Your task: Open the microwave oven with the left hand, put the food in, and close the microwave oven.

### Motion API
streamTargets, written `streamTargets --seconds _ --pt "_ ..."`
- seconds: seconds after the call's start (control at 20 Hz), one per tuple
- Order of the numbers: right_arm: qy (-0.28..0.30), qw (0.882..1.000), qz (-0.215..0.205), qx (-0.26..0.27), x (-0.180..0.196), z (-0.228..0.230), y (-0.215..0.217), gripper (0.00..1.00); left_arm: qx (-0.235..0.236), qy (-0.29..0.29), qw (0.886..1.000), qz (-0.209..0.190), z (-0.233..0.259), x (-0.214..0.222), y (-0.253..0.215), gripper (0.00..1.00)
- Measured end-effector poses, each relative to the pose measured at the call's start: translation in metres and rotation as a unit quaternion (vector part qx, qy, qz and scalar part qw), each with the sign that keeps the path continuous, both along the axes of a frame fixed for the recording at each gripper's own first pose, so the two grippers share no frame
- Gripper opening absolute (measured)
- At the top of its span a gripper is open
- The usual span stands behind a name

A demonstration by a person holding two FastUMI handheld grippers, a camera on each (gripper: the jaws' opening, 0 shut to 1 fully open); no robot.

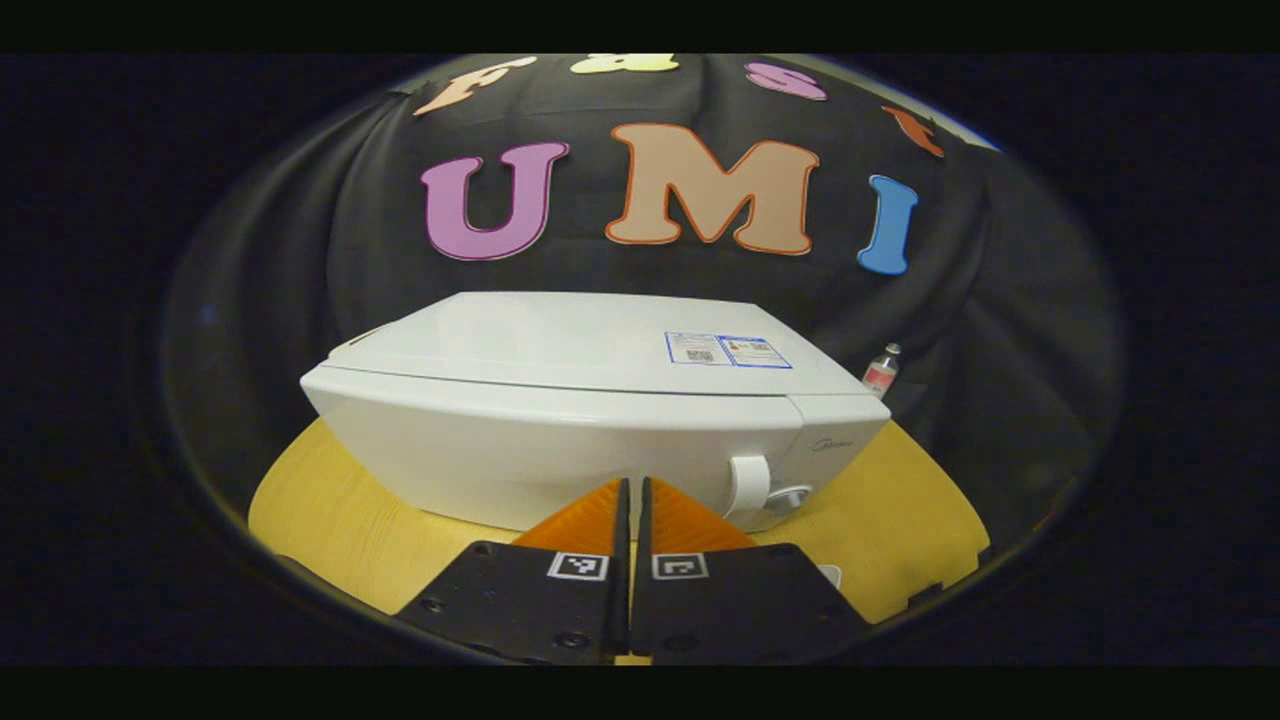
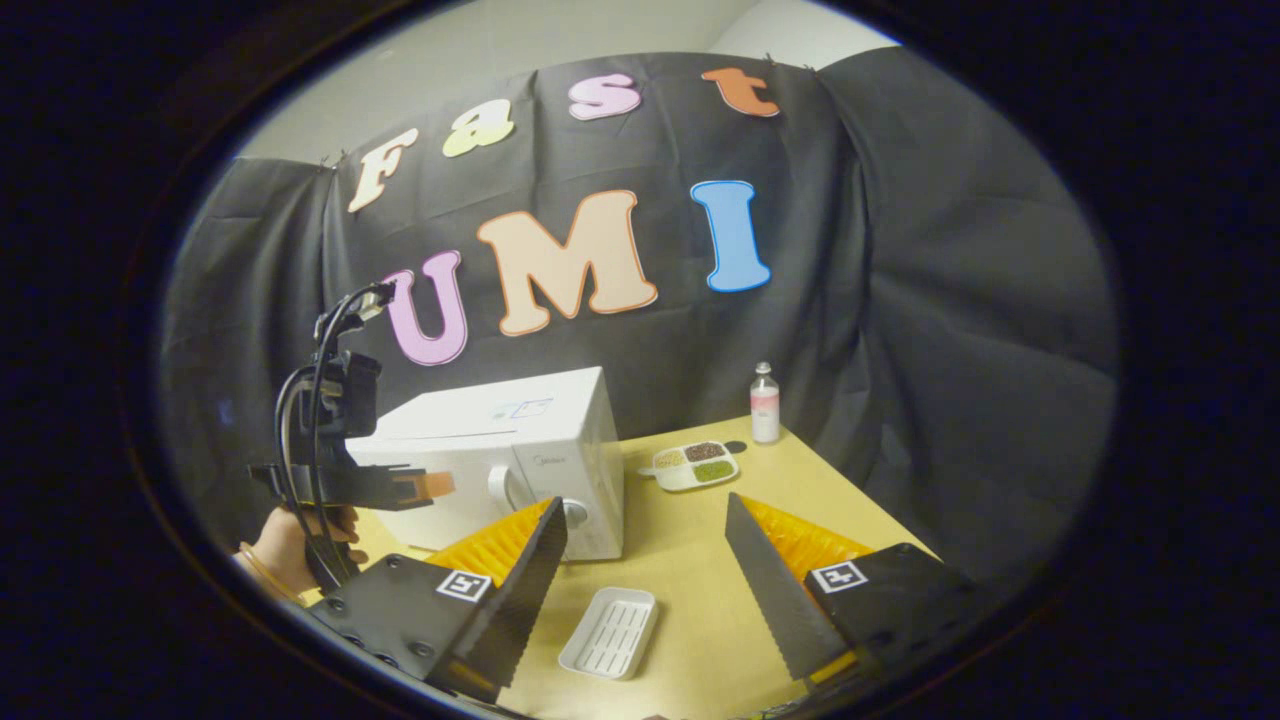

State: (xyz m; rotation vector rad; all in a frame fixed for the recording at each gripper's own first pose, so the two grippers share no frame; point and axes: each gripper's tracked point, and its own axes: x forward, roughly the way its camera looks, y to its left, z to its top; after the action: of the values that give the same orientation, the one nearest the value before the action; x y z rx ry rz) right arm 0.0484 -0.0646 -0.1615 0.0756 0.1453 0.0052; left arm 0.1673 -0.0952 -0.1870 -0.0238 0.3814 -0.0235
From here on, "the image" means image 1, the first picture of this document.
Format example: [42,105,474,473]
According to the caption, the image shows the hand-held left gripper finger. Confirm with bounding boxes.
[632,477,871,666]
[393,477,632,666]

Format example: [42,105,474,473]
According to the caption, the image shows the white microwave oven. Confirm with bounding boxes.
[300,291,892,534]

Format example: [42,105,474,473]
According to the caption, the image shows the small clear bottle pink label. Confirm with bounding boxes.
[862,343,903,399]

